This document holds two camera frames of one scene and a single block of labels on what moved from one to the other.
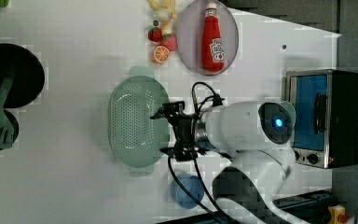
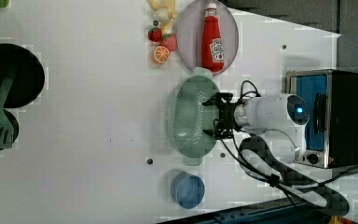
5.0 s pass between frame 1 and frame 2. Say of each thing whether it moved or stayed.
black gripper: moved
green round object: stayed
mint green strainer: moved
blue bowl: stayed
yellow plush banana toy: stayed
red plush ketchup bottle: stayed
